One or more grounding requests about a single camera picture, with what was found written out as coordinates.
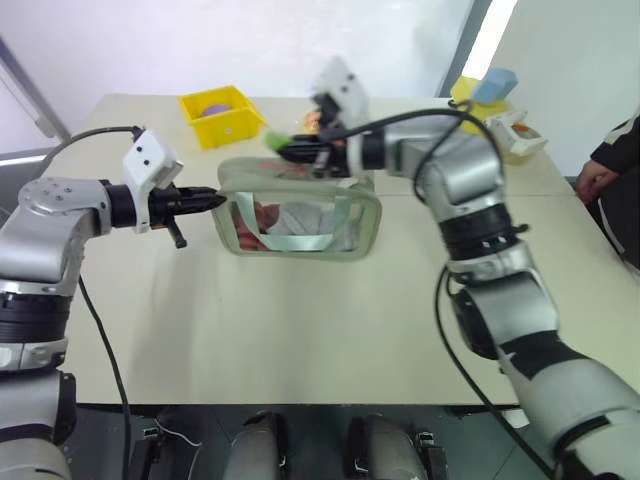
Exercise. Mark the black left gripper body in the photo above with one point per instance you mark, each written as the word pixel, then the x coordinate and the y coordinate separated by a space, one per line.
pixel 164 201

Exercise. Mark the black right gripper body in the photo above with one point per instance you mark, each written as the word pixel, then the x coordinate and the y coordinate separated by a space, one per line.
pixel 332 150

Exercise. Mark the green pouch with clear window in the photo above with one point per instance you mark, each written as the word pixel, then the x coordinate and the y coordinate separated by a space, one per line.
pixel 300 255

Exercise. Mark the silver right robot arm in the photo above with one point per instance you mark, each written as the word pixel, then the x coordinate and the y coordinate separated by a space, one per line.
pixel 505 300

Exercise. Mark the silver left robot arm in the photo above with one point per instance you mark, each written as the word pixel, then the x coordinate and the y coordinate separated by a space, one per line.
pixel 45 235

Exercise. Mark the bystander bare hand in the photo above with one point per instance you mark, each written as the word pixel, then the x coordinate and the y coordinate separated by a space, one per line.
pixel 595 180

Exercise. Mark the small orange object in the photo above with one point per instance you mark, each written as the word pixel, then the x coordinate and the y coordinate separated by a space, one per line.
pixel 311 120

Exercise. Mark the white pink cloth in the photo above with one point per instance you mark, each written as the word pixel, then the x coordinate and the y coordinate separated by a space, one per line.
pixel 300 220

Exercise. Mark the yellow plastic bin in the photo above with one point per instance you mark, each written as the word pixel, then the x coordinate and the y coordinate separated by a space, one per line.
pixel 227 127

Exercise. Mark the purple ball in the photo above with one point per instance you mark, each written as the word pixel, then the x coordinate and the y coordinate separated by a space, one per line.
pixel 217 109

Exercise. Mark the yellow plastic container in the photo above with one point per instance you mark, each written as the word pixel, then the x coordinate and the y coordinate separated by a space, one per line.
pixel 465 90

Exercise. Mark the blue sponge block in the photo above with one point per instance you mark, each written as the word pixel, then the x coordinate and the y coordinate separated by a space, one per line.
pixel 495 85

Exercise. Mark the white device with orange part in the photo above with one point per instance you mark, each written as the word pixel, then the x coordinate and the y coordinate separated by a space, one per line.
pixel 517 137

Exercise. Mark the grey rounded robot leg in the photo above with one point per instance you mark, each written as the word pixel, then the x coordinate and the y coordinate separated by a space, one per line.
pixel 257 445
pixel 380 447

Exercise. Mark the person in black clothing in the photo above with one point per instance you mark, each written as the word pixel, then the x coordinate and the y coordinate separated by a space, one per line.
pixel 622 200

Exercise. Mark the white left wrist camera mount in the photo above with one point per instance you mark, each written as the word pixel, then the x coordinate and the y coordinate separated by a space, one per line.
pixel 147 160

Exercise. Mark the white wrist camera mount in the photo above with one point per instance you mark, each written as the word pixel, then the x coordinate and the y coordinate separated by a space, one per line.
pixel 147 160
pixel 345 87

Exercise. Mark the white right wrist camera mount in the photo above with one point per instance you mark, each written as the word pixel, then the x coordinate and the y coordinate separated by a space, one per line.
pixel 345 87

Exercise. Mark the grey window frame bar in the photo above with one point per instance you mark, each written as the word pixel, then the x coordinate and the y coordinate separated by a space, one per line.
pixel 30 95

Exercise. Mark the dark window frame post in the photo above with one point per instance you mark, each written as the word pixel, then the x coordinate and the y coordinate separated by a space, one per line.
pixel 475 45

